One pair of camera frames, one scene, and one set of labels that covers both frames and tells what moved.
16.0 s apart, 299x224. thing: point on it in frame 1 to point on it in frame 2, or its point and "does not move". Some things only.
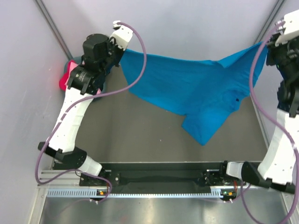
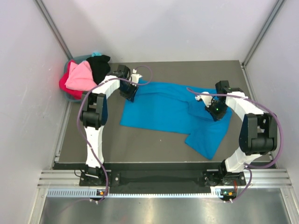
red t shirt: (63, 80) does not move
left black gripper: (120, 51) to (130, 95)
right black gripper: (272, 48) to (215, 116)
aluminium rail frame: (47, 179) does not move
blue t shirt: (203, 91) to (161, 108)
